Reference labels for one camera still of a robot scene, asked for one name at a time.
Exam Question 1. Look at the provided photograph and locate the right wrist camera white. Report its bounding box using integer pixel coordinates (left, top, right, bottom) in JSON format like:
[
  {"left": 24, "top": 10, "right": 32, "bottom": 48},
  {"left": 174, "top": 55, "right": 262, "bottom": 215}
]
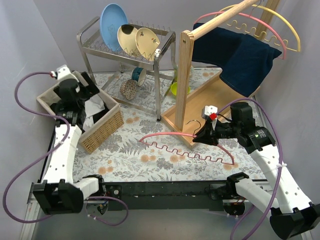
[{"left": 201, "top": 105, "right": 218, "bottom": 128}]

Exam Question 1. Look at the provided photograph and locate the yellow wavy hanger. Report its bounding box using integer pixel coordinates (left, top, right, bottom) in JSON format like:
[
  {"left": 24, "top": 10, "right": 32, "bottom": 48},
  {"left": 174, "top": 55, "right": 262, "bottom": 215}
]
[{"left": 226, "top": 4, "right": 301, "bottom": 59}]

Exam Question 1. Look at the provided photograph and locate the steel dish rack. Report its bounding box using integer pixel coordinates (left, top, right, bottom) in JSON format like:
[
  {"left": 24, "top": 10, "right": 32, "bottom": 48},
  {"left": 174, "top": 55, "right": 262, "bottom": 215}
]
[{"left": 76, "top": 16, "right": 178, "bottom": 122}]

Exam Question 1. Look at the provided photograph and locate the cream floral plate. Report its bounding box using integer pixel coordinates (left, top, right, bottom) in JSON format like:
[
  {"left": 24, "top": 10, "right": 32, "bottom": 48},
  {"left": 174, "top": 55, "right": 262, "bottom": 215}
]
[{"left": 135, "top": 27, "right": 160, "bottom": 62}]

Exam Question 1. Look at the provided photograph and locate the pink wavy hanger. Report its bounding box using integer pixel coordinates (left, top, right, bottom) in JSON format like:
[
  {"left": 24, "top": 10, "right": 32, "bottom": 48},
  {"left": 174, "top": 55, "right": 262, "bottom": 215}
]
[
  {"left": 192, "top": 11, "right": 288, "bottom": 60},
  {"left": 138, "top": 119, "right": 235, "bottom": 166}
]

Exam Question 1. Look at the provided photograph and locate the patterned red bowl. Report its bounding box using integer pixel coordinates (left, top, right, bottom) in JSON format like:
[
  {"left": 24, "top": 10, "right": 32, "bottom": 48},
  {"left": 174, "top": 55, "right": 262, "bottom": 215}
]
[{"left": 120, "top": 79, "right": 137, "bottom": 101}]

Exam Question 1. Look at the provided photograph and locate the teal cup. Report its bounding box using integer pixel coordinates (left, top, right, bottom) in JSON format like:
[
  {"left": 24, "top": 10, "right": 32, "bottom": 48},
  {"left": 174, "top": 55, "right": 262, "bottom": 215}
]
[{"left": 131, "top": 67, "right": 147, "bottom": 87}]

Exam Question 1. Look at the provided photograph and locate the white cloth garment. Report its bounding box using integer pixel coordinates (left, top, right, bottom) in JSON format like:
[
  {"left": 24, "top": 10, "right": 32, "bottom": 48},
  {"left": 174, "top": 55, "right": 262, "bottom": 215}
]
[{"left": 83, "top": 94, "right": 105, "bottom": 131}]

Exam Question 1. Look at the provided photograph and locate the floral table mat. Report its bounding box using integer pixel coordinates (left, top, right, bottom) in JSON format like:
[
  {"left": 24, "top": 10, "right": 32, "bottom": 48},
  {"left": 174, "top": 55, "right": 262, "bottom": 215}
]
[{"left": 47, "top": 67, "right": 277, "bottom": 181}]

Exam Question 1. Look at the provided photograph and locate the blue plate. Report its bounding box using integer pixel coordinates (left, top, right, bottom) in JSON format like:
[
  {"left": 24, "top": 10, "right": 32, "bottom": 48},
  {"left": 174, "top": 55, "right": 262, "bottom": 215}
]
[{"left": 99, "top": 3, "right": 128, "bottom": 52}]

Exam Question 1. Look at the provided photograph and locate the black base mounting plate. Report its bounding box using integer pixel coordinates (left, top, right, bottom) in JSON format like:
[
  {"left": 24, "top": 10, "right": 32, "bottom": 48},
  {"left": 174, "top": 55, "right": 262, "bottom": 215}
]
[{"left": 77, "top": 179, "right": 257, "bottom": 212}]

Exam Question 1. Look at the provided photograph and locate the lime green bowl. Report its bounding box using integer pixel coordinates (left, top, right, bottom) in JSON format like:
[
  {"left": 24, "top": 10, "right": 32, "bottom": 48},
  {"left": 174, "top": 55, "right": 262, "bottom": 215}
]
[{"left": 170, "top": 82, "right": 178, "bottom": 97}]

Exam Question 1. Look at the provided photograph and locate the wicker laundry basket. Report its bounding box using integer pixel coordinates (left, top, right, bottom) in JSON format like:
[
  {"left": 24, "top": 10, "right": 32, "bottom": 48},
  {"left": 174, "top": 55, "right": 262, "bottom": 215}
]
[{"left": 36, "top": 82, "right": 124, "bottom": 154}]

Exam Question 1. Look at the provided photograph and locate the dark blue denim skirt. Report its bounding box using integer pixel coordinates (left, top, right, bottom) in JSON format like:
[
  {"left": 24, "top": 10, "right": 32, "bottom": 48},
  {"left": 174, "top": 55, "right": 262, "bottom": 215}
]
[{"left": 192, "top": 27, "right": 282, "bottom": 97}]

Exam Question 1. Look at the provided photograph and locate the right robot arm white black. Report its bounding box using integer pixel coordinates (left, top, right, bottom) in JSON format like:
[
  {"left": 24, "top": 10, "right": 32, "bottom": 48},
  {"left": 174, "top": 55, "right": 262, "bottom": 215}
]
[{"left": 193, "top": 98, "right": 320, "bottom": 240}]

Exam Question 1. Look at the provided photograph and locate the cream plate dark spot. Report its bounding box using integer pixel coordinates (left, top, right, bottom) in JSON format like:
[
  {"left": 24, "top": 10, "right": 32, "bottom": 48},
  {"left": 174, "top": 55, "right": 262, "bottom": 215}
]
[{"left": 117, "top": 24, "right": 140, "bottom": 57}]

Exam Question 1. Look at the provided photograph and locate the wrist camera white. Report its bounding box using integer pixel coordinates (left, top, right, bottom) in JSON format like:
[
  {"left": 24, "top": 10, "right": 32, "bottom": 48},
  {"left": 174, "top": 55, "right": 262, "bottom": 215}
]
[
  {"left": 201, "top": 105, "right": 218, "bottom": 128},
  {"left": 50, "top": 64, "right": 76, "bottom": 82}
]

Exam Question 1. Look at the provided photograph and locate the black cloth garment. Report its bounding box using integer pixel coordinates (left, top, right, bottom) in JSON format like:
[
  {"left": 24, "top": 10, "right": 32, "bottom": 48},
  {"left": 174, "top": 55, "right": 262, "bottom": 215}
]
[{"left": 49, "top": 101, "right": 111, "bottom": 128}]

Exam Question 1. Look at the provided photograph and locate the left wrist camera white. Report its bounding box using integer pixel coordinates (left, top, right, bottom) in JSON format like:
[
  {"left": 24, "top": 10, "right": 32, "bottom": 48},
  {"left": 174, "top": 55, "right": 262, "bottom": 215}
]
[{"left": 50, "top": 64, "right": 76, "bottom": 82}]

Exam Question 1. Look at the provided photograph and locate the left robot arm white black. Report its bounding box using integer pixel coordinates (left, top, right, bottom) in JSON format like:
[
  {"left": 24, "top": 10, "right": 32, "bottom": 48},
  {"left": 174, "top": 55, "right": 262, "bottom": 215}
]
[{"left": 33, "top": 72, "right": 107, "bottom": 215}]

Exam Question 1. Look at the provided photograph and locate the wooden clothes rack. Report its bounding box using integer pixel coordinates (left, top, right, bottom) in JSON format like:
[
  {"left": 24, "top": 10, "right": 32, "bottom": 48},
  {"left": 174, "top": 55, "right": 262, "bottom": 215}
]
[{"left": 159, "top": 0, "right": 281, "bottom": 150}]

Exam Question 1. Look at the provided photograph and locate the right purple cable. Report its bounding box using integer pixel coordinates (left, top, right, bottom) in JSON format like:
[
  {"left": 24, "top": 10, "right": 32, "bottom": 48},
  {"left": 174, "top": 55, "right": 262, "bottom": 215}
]
[{"left": 216, "top": 97, "right": 285, "bottom": 240}]

